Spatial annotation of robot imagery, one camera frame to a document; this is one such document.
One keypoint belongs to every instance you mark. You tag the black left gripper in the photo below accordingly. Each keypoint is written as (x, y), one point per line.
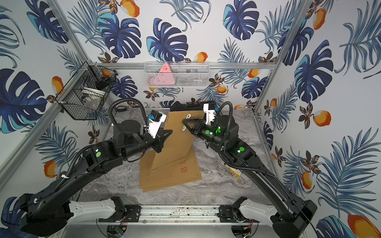
(158, 140)

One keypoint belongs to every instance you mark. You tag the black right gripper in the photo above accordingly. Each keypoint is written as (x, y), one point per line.
(199, 127)

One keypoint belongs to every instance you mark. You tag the brown kraft file bag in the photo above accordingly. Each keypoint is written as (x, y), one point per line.
(178, 144)

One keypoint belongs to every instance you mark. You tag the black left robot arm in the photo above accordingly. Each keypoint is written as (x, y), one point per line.
(48, 211)

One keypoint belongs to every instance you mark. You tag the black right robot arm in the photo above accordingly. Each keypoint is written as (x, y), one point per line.
(237, 154)

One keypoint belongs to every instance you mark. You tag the brown file bag stack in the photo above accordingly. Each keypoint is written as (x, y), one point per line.
(179, 172)

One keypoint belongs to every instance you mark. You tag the black plastic tool case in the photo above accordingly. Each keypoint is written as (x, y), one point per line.
(193, 107)

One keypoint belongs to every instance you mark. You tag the pink triangular item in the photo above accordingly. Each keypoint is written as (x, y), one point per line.
(163, 78)

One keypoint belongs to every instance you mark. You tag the white work glove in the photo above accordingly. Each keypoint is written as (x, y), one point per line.
(236, 172)

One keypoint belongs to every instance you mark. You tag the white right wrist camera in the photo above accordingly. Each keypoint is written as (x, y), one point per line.
(209, 110)

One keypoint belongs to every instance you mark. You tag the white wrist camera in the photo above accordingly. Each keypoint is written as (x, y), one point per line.
(209, 110)
(155, 119)

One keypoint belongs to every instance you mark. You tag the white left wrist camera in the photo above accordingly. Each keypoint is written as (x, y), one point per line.
(155, 119)

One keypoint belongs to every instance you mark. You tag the clear wall shelf basket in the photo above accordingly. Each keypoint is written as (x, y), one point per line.
(186, 73)

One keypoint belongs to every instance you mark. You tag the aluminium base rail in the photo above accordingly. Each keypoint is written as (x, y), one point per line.
(109, 211)

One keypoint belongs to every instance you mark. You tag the black wire basket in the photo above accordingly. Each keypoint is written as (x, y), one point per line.
(84, 96)

